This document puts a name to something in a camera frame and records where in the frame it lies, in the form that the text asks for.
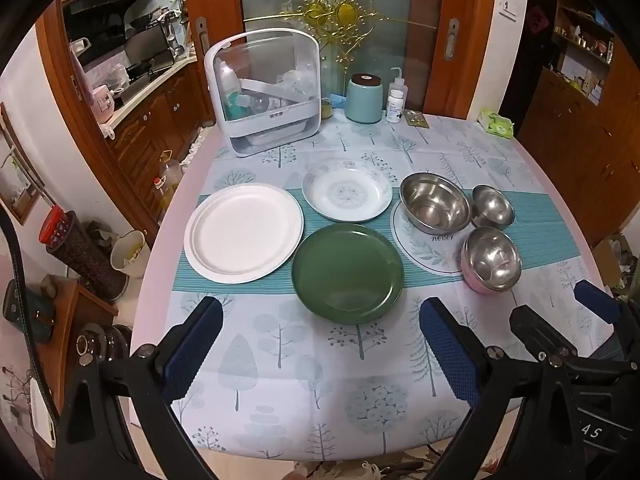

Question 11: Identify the black range hood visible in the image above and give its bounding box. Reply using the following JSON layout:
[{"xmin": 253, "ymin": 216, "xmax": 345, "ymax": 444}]
[{"xmin": 62, "ymin": 0, "xmax": 151, "ymax": 66}]

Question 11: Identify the green plate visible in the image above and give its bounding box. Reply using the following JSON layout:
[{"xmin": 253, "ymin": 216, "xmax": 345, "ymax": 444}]
[{"xmin": 291, "ymin": 223, "xmax": 405, "ymax": 325}]

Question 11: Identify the wooden kitchen cabinet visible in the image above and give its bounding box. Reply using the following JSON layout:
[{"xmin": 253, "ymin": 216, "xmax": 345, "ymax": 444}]
[{"xmin": 107, "ymin": 60, "xmax": 212, "ymax": 233}]

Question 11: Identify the tree print tablecloth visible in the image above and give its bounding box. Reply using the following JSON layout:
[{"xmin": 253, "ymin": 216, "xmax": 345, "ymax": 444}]
[{"xmin": 165, "ymin": 110, "xmax": 617, "ymax": 462}]

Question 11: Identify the floral patterned white plate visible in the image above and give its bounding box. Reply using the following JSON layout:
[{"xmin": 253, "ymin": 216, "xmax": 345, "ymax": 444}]
[{"xmin": 302, "ymin": 158, "xmax": 394, "ymax": 223}]

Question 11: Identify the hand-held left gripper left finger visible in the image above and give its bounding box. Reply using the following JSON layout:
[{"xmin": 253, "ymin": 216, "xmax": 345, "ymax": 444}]
[{"xmin": 54, "ymin": 296, "xmax": 224, "ymax": 480}]

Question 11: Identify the black cable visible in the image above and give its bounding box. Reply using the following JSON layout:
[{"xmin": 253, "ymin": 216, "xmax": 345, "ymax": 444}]
[{"xmin": 0, "ymin": 210, "xmax": 57, "ymax": 413}]

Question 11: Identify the wooden stool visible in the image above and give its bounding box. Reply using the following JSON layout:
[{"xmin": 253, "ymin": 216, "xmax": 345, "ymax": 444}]
[{"xmin": 30, "ymin": 280, "xmax": 120, "ymax": 403}]

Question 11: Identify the pink rice cooker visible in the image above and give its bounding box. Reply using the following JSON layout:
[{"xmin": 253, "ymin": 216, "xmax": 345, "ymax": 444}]
[{"xmin": 92, "ymin": 85, "xmax": 117, "ymax": 124}]

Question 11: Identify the white dish drying cabinet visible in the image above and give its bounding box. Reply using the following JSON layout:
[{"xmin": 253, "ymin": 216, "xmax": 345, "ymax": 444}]
[{"xmin": 204, "ymin": 29, "xmax": 321, "ymax": 153}]

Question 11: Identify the large steel bowl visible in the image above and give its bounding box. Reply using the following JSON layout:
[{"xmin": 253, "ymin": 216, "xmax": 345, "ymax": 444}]
[{"xmin": 399, "ymin": 172, "xmax": 473, "ymax": 235}]

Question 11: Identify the teal canister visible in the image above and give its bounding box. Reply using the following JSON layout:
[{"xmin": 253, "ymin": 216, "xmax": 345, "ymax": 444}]
[{"xmin": 345, "ymin": 74, "xmax": 385, "ymax": 125}]

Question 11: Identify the green wet wipes pack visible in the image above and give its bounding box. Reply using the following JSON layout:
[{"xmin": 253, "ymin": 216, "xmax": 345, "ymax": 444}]
[{"xmin": 477, "ymin": 107, "xmax": 515, "ymax": 139}]

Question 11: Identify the cooking oil bottle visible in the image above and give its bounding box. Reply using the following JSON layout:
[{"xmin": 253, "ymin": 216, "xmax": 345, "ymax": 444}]
[{"xmin": 152, "ymin": 150, "xmax": 184, "ymax": 213}]

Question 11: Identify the large white plate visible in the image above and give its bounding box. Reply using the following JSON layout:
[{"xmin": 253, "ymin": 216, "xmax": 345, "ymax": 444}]
[{"xmin": 183, "ymin": 184, "xmax": 305, "ymax": 285}]

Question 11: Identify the white bucket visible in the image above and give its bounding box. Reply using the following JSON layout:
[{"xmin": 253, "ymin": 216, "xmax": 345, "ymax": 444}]
[{"xmin": 110, "ymin": 230, "xmax": 147, "ymax": 279}]

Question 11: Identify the red lid storage jar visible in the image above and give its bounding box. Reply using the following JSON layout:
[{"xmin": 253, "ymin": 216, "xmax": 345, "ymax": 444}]
[{"xmin": 39, "ymin": 206, "xmax": 126, "ymax": 302}]

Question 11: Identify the white pill bottle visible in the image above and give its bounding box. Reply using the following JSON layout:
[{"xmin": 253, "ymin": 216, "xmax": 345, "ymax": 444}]
[{"xmin": 386, "ymin": 89, "xmax": 405, "ymax": 123}]

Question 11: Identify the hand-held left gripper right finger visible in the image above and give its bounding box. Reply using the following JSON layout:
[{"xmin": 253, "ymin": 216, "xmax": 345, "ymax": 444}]
[{"xmin": 419, "ymin": 297, "xmax": 587, "ymax": 480}]

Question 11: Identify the baby bottle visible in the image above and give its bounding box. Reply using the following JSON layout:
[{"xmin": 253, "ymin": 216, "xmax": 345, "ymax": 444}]
[{"xmin": 219, "ymin": 59, "xmax": 242, "ymax": 117}]

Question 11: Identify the wall shelf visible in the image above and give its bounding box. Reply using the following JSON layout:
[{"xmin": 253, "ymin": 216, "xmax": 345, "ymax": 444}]
[{"xmin": 550, "ymin": 0, "xmax": 622, "ymax": 107}]

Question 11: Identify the pink steel bowl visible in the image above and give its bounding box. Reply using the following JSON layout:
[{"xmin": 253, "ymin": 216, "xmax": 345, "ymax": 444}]
[{"xmin": 461, "ymin": 226, "xmax": 523, "ymax": 295}]

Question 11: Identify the gold door ornament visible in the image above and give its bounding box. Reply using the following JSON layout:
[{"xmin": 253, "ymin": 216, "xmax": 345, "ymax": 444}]
[{"xmin": 280, "ymin": 0, "xmax": 442, "ymax": 67}]

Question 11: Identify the framed wall picture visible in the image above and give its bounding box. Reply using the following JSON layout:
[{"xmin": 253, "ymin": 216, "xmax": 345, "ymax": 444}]
[{"xmin": 0, "ymin": 102, "xmax": 45, "ymax": 226}]

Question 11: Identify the small steel bowl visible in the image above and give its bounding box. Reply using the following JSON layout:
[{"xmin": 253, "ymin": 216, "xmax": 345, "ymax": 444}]
[{"xmin": 471, "ymin": 185, "xmax": 516, "ymax": 231}]

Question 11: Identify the dark green bag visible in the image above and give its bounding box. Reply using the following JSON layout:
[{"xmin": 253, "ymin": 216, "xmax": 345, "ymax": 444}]
[{"xmin": 2, "ymin": 280, "xmax": 56, "ymax": 345}]

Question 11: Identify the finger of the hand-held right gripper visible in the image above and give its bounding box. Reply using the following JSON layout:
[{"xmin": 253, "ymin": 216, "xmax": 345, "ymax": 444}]
[
  {"xmin": 509, "ymin": 305, "xmax": 582, "ymax": 358},
  {"xmin": 573, "ymin": 280, "xmax": 640, "ymax": 343}
]

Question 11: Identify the wooden side cabinet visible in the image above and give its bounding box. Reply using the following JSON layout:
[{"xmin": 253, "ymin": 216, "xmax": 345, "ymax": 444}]
[{"xmin": 517, "ymin": 67, "xmax": 640, "ymax": 247}]

